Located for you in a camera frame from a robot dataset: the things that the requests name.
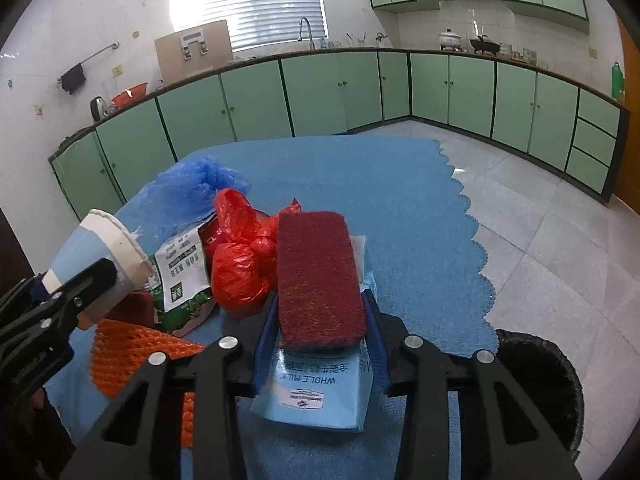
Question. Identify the black wok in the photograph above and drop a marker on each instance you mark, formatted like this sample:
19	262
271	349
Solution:
484	45

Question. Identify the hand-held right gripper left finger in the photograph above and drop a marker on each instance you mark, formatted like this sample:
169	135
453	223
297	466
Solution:
264	355

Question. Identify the wooden door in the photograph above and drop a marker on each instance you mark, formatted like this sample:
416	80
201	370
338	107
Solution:
629	125

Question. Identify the blue plastic bag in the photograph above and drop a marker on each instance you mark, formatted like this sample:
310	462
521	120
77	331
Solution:
190	185

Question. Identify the green white snack packet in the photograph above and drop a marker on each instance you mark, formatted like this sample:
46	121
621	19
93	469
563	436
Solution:
180	275

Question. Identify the dark red scouring pad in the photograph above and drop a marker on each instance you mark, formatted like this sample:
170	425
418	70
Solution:
320	280

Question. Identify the blue table cloth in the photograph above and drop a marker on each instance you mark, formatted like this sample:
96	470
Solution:
380	185

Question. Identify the utensil holder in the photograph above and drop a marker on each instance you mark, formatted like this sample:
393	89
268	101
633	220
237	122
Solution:
357	41

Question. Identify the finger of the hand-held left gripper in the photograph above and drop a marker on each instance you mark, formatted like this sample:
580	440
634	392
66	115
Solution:
35	360
92	277

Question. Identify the orange foam net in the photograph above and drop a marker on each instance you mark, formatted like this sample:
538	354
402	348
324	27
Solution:
130	350

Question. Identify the white window blinds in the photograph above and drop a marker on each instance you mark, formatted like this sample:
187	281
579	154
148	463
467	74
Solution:
250	0

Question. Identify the stacked small dishes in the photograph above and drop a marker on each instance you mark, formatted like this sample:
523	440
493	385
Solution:
515	54

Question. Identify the white cooking pot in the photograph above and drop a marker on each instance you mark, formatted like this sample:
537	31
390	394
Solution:
450	40

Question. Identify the metal faucet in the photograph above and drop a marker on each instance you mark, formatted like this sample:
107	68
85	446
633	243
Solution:
311	37

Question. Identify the black trash bin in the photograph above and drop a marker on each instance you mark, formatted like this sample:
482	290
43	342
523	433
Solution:
540	375

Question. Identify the metal towel bar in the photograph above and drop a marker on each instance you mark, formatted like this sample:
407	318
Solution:
100	52

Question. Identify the metal kettle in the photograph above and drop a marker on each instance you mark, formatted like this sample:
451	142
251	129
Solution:
98	109

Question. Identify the red basin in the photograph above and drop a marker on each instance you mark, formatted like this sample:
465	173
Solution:
127	96

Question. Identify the blue white paper cup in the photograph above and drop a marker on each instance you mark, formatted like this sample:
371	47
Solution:
95	245

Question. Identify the cardboard box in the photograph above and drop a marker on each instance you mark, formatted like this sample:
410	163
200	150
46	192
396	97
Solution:
170	60

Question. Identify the green bottle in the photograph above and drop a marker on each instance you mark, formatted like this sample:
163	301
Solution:
618	82

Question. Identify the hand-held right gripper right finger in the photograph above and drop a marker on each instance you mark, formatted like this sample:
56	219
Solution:
377	355

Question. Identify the blue milk carton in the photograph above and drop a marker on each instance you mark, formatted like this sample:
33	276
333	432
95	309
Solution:
315	390

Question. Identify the dark towel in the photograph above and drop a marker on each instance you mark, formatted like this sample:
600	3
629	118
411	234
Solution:
73	78

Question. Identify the red plastic bag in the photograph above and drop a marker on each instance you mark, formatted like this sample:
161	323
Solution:
240	270

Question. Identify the green base cabinets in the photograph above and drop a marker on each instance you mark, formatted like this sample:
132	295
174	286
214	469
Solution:
320	90

